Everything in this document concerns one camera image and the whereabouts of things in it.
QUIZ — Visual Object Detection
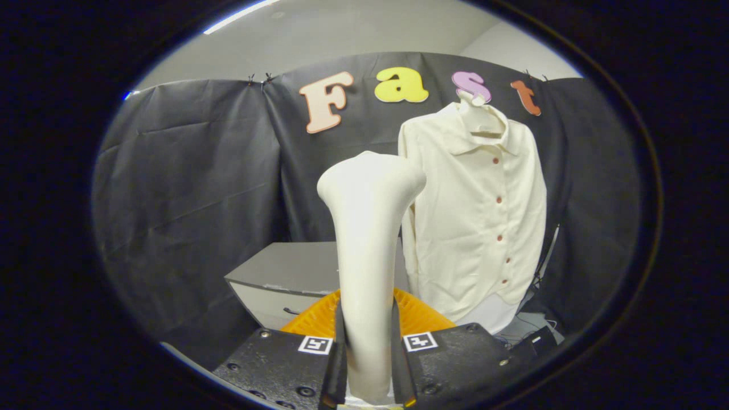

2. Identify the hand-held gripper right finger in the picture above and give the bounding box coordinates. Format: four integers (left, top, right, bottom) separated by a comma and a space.
390, 288, 528, 408

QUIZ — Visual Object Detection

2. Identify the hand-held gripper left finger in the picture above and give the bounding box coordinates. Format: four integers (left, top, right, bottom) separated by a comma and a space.
212, 288, 349, 410

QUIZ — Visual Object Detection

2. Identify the cream button shirt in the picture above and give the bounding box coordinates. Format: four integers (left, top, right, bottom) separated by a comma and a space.
398, 102, 547, 324

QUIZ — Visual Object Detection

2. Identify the white garment steamer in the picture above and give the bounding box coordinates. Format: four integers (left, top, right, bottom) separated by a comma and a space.
317, 151, 427, 406

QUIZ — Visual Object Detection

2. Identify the black box device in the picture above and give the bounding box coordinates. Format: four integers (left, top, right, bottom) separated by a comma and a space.
515, 326, 560, 357

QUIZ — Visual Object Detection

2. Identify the grey cabinet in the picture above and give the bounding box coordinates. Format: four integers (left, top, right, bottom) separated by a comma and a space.
224, 239, 411, 331

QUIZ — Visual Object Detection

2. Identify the white stand pole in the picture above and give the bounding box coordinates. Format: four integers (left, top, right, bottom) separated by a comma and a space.
534, 224, 562, 285

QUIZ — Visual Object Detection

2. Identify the black backdrop cloth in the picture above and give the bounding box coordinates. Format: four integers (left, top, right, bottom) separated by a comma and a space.
91, 51, 644, 371

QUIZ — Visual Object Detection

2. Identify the white plastic hanger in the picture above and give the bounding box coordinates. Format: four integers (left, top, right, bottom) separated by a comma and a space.
456, 91, 507, 137

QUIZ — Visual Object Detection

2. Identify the ceiling light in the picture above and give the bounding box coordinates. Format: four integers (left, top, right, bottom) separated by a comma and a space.
204, 0, 281, 35

